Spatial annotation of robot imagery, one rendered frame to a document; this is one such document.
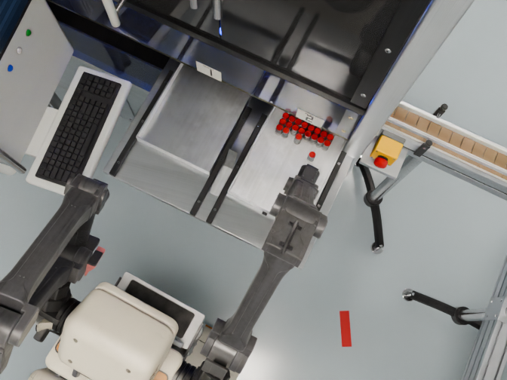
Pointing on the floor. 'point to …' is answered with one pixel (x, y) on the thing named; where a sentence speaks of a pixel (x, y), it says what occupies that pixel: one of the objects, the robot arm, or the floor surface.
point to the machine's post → (407, 70)
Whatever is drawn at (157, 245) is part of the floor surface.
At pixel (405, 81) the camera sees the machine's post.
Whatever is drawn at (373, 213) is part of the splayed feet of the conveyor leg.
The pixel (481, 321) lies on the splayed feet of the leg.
